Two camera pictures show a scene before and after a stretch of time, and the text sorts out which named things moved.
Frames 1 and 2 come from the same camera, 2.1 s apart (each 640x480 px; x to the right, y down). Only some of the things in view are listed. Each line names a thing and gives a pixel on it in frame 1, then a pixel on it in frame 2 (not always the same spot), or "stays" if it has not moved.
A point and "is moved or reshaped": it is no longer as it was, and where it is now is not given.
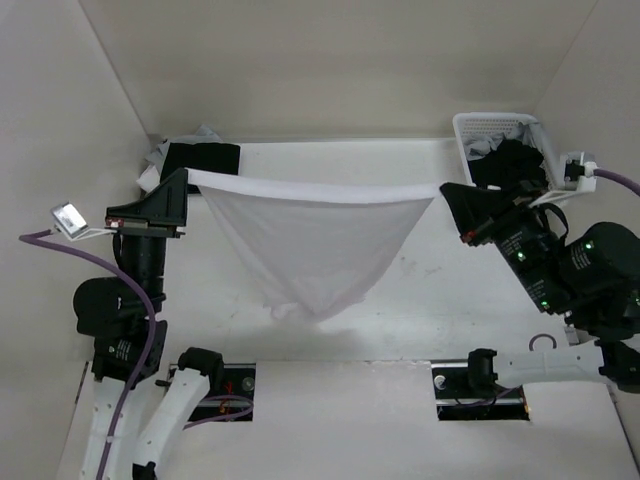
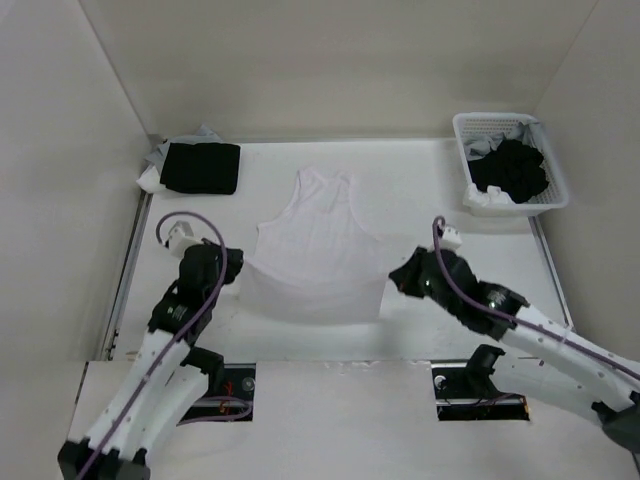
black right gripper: [476, 212] to [404, 276]
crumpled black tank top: [511, 162] stays
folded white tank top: [149, 179] stays
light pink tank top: [310, 250] is moved or reshaped
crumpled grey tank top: [475, 145] stays
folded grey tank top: [205, 135] stays
